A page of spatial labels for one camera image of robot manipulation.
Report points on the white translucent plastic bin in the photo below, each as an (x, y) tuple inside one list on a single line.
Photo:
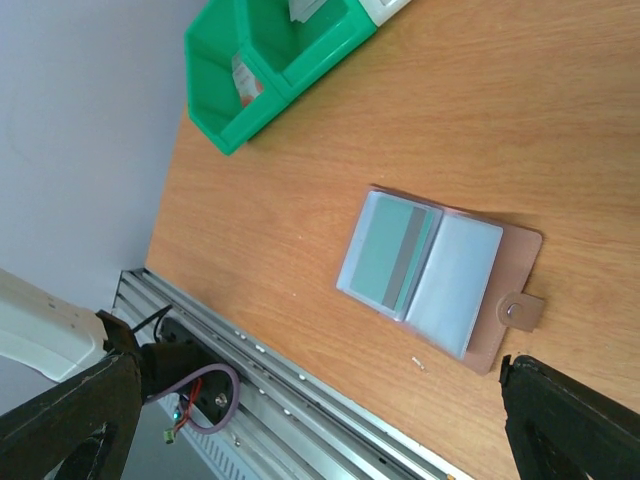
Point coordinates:
[(380, 11)]

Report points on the teal striped card in holder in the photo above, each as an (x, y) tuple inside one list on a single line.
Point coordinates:
[(387, 250)]

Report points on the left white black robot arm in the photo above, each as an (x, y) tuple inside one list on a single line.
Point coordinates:
[(46, 333)]

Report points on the left small circuit board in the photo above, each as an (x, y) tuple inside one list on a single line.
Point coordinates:
[(180, 418)]

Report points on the red circle white card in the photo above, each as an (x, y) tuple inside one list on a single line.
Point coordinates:
[(248, 86)]

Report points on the pink card holder wallet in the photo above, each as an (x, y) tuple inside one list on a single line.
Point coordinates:
[(470, 288)]

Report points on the green plastic bin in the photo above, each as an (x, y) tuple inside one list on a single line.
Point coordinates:
[(286, 56)]

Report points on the aluminium rail frame front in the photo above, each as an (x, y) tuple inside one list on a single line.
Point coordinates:
[(289, 424)]

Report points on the grey card in green bin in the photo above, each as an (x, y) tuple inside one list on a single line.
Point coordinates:
[(302, 10)]

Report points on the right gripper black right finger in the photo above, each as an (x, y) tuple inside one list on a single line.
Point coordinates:
[(558, 428)]

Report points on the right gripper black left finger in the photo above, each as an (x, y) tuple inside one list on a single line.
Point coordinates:
[(82, 428)]

